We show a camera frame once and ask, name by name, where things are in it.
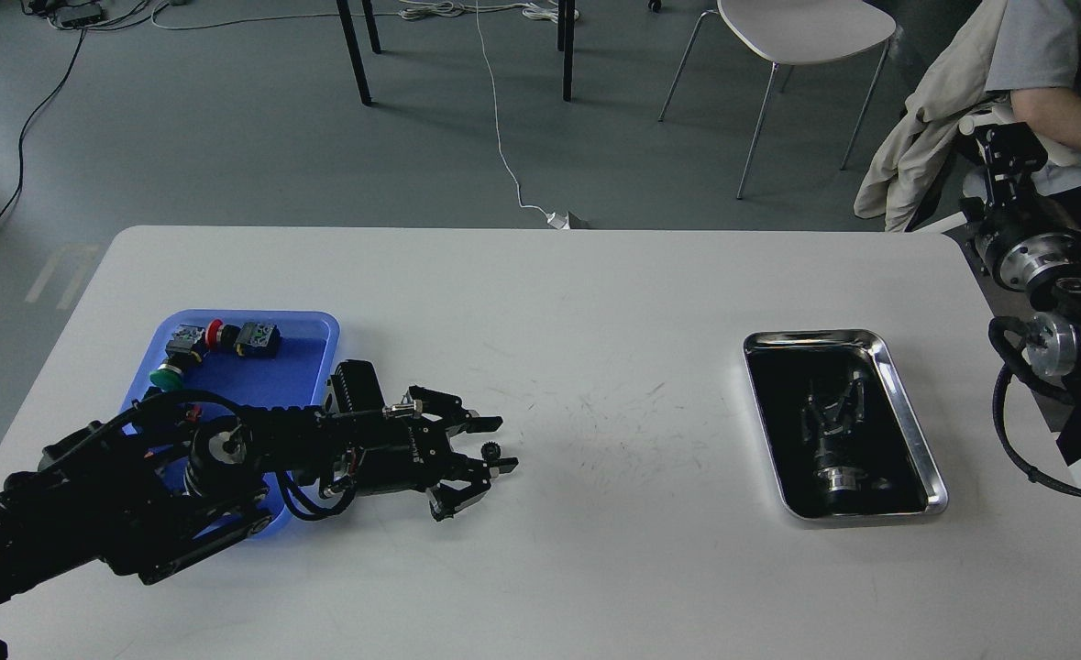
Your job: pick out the white power adapter on floor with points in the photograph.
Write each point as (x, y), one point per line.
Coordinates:
(565, 221)

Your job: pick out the blue plastic tray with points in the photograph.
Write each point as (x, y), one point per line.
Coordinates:
(296, 377)

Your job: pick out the red emergency stop button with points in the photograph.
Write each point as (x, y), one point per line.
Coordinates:
(187, 339)

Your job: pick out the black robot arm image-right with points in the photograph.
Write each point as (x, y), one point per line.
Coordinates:
(1026, 249)

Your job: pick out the seated person in grey shirt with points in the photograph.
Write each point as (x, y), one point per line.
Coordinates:
(1037, 64)

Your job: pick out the silver metal tray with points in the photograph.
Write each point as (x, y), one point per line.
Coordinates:
(845, 445)

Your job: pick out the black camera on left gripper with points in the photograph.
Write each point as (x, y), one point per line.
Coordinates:
(354, 388)

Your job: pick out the green push button switch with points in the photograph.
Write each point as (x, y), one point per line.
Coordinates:
(170, 374)

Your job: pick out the white chair with metal legs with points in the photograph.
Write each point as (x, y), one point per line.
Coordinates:
(788, 34)

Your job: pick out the black green contact block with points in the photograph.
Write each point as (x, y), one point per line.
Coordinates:
(257, 340)

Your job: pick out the beige jacket on chair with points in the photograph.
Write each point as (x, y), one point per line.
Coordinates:
(904, 180)

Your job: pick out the white office chair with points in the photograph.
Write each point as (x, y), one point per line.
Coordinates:
(1059, 156)

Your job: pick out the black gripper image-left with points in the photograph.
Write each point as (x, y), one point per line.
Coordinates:
(407, 446)

